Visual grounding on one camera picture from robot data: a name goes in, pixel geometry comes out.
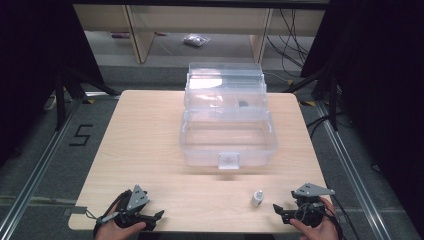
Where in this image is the bundle of black cables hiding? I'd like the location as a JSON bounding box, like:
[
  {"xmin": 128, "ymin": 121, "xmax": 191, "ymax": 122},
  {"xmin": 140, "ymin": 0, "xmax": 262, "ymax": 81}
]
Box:
[{"xmin": 265, "ymin": 8, "xmax": 312, "ymax": 70}]

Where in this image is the clear plastic bag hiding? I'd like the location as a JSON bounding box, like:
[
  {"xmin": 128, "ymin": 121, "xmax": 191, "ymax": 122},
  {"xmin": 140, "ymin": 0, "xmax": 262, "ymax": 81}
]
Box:
[{"xmin": 182, "ymin": 33, "xmax": 212, "ymax": 48}]

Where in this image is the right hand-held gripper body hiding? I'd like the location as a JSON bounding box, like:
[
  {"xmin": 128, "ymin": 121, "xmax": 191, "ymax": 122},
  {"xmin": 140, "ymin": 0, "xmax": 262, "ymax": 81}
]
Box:
[{"xmin": 290, "ymin": 182, "xmax": 336, "ymax": 229}]

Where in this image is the black curtain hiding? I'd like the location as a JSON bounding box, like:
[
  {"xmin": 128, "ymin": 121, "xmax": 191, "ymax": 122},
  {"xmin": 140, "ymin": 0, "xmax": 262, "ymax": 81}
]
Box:
[
  {"xmin": 0, "ymin": 0, "xmax": 104, "ymax": 168},
  {"xmin": 299, "ymin": 0, "xmax": 424, "ymax": 231}
]

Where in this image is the person's left hand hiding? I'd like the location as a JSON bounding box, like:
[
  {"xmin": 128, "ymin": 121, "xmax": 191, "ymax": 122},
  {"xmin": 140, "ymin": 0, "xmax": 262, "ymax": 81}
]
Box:
[{"xmin": 94, "ymin": 200, "xmax": 148, "ymax": 240}]

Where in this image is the wooden shelf unit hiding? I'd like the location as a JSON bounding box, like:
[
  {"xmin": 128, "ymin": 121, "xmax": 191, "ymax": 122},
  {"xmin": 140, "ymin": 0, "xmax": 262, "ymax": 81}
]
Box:
[{"xmin": 73, "ymin": 4, "xmax": 327, "ymax": 65}]

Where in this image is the metal floor rail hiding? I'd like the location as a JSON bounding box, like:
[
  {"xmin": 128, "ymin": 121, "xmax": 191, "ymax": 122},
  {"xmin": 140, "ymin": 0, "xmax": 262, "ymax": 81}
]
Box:
[
  {"xmin": 0, "ymin": 90, "xmax": 119, "ymax": 240},
  {"xmin": 313, "ymin": 99, "xmax": 394, "ymax": 240}
]

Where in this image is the grey tape strip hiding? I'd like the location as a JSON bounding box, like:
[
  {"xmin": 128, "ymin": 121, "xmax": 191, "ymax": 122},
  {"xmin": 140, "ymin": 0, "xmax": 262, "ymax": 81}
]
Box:
[{"xmin": 62, "ymin": 205, "xmax": 88, "ymax": 216}]

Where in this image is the clear plastic storage box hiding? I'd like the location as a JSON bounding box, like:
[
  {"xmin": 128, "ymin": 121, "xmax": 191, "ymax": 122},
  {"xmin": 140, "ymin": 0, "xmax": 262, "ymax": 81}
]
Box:
[{"xmin": 178, "ymin": 61, "xmax": 279, "ymax": 171}]

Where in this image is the small white bottle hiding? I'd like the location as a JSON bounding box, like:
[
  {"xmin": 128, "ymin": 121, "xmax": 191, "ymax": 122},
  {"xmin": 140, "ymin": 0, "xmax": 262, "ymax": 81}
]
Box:
[{"xmin": 250, "ymin": 189, "xmax": 265, "ymax": 208}]

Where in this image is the black metal stand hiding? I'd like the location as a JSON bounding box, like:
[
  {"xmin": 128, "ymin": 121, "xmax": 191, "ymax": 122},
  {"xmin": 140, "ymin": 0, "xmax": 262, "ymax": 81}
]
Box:
[
  {"xmin": 53, "ymin": 63, "xmax": 120, "ymax": 132},
  {"xmin": 282, "ymin": 61, "xmax": 343, "ymax": 133}
]

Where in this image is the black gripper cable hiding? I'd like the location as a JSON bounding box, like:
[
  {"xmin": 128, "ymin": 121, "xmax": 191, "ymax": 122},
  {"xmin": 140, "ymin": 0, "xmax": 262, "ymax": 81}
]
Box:
[
  {"xmin": 84, "ymin": 189, "xmax": 133, "ymax": 239},
  {"xmin": 318, "ymin": 194, "xmax": 351, "ymax": 240}
]

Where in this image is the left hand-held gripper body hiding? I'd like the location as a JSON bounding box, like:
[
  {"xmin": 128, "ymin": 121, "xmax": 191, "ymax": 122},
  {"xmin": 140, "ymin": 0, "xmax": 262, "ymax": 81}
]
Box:
[{"xmin": 114, "ymin": 184, "xmax": 152, "ymax": 231}]

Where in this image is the white cable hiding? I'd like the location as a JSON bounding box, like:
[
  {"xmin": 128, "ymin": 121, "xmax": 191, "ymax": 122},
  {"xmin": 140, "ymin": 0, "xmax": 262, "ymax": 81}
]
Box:
[{"xmin": 42, "ymin": 94, "xmax": 58, "ymax": 112}]

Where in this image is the person's right hand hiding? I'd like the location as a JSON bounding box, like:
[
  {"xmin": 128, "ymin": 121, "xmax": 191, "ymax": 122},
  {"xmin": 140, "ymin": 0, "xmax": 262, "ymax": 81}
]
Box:
[{"xmin": 288, "ymin": 196, "xmax": 340, "ymax": 240}]

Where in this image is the black floor cable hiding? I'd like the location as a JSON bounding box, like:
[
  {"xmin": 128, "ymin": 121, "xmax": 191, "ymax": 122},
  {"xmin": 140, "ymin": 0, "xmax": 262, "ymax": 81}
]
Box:
[{"xmin": 305, "ymin": 113, "xmax": 331, "ymax": 139}]

